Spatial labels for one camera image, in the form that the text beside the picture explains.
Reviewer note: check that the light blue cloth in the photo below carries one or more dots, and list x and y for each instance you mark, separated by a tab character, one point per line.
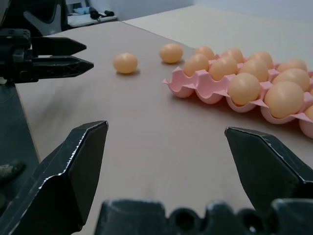
82	10

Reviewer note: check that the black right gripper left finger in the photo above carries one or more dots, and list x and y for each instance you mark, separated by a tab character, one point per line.
56	186

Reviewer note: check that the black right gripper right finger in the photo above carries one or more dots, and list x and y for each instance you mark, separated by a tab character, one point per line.
266	171

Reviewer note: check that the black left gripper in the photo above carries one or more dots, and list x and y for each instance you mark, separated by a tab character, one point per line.
14	56

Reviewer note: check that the dark grey rounded object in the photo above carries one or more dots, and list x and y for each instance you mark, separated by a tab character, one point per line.
11	170

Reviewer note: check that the black handheld tool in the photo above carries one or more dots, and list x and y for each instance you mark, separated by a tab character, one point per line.
100	12

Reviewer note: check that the white side table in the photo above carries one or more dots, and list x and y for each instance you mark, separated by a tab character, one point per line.
80	20

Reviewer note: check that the pink plastic egg tray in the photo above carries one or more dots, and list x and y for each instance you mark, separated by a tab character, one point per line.
195	84

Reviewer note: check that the black office chair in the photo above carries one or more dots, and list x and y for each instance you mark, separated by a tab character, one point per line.
46	17

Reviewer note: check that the orange egg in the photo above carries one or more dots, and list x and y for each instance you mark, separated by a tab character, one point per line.
292	77
309	111
284	99
233	54
263	58
196	64
125	63
244	88
223	68
292	64
171	53
254	69
205	52

